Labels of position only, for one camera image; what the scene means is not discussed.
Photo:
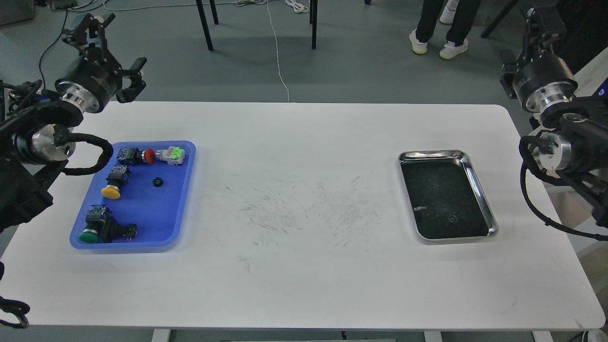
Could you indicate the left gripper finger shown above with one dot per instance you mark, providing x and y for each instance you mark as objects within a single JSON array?
[
  {"x": 135, "y": 76},
  {"x": 89, "y": 36}
]

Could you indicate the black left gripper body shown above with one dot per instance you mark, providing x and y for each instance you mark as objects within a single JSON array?
[{"x": 88, "y": 85}]

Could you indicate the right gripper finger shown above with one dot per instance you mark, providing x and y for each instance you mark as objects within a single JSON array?
[
  {"x": 510, "y": 66},
  {"x": 544, "y": 27}
]

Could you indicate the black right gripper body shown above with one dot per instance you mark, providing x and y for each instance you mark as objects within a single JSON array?
[{"x": 542, "y": 82}]

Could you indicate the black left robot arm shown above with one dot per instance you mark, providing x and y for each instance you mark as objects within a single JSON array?
[{"x": 36, "y": 132}]

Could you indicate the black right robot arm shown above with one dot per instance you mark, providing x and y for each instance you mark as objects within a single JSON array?
[{"x": 572, "y": 138}]

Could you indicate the black cabinet box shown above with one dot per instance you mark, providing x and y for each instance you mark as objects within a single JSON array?
[{"x": 586, "y": 23}]

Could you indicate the beige cloth cover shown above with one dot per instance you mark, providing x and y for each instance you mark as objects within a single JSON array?
[{"x": 590, "y": 77}]

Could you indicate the blue plastic tray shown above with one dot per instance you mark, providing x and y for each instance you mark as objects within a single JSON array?
[{"x": 157, "y": 212}]

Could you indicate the silver metal tray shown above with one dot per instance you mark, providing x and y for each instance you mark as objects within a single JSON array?
[{"x": 446, "y": 198}]

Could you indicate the black chair legs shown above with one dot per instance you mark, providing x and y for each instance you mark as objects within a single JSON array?
[{"x": 312, "y": 13}]

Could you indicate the red push button switch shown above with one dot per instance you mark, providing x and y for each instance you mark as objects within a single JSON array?
[{"x": 134, "y": 156}]

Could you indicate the green white switch module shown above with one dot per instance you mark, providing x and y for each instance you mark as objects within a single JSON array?
[{"x": 173, "y": 155}]

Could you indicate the yellow push button switch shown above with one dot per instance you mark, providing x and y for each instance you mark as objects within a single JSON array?
[{"x": 118, "y": 176}]

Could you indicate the green push button switch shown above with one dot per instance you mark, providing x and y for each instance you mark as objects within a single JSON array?
[{"x": 102, "y": 226}]

